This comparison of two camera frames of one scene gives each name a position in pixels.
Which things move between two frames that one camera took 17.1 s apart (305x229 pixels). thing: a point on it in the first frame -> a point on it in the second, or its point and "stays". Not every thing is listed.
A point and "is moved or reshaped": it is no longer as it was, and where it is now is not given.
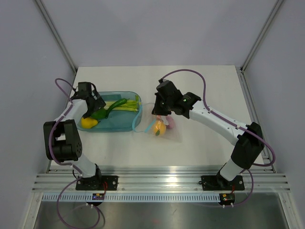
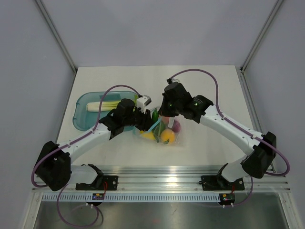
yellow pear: (88, 122) -> (148, 135)
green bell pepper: (100, 113) -> (157, 130)
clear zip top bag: (166, 126) is moved or reshaped
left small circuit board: (98, 196) stays
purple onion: (171, 122) -> (176, 127)
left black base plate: (98, 183) stays
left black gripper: (98, 104) -> (146, 120)
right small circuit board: (227, 198) stays
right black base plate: (219, 182) stays
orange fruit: (159, 128) -> (167, 134)
